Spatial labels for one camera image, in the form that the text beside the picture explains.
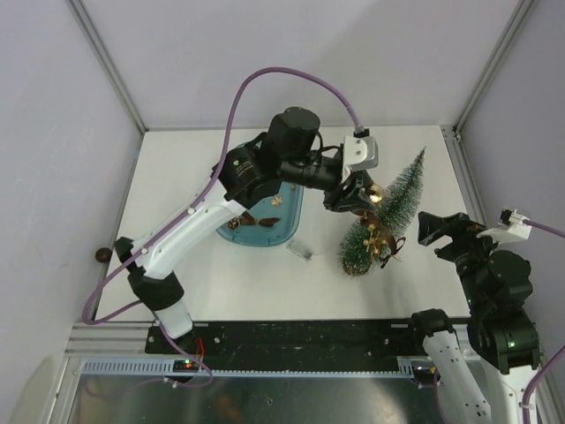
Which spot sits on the gold glitter berry sprig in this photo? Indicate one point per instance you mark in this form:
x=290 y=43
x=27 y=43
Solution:
x=376 y=241

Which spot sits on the gold glitter bauble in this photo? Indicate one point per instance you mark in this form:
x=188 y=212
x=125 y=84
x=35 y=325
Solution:
x=376 y=193

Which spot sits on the teal plastic tray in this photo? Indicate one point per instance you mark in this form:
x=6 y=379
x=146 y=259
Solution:
x=282 y=216

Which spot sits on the dark brown bauble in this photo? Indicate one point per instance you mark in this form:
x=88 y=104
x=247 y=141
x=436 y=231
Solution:
x=103 y=255

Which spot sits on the snowy pine cone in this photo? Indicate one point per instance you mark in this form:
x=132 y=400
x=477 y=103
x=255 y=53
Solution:
x=234 y=223

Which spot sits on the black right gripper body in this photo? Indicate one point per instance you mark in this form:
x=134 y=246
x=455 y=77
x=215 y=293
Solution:
x=466 y=250

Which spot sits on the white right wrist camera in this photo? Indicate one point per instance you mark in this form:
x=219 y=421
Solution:
x=511 y=228

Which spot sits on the clear battery box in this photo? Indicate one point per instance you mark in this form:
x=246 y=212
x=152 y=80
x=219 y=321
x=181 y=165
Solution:
x=300 y=249

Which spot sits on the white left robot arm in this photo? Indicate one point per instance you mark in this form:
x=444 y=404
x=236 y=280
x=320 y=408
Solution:
x=284 y=153

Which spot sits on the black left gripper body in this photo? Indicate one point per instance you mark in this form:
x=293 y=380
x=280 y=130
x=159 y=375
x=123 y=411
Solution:
x=335 y=199

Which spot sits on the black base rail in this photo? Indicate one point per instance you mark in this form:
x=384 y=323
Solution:
x=351 y=342

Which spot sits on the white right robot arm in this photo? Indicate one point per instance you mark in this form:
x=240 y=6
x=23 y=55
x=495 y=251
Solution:
x=496 y=283

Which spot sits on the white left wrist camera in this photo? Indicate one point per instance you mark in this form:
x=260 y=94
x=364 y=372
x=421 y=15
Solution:
x=359 y=151

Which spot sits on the grey slotted cable duct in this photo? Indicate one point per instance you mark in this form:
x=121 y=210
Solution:
x=399 y=367

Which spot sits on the brown ribbon bow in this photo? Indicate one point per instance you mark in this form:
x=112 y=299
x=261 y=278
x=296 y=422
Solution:
x=394 y=245
x=247 y=219

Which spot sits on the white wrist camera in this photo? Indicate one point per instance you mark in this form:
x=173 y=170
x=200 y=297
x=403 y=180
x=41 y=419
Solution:
x=511 y=228
x=359 y=151

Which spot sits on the small green christmas tree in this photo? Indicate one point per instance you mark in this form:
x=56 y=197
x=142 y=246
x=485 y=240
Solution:
x=396 y=211

